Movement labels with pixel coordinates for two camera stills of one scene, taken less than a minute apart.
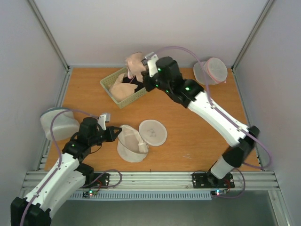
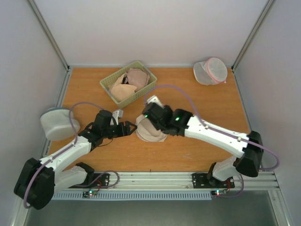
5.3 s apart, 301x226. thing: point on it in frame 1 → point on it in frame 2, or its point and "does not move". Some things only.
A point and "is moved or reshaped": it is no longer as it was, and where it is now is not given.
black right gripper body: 147,81 → 150,113
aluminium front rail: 170,181 does not move
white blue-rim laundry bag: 65,125 does not move
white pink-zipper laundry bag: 212,71 does not move
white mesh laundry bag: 132,145 is moved or reshaped
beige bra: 119,90 is moved or reshaped
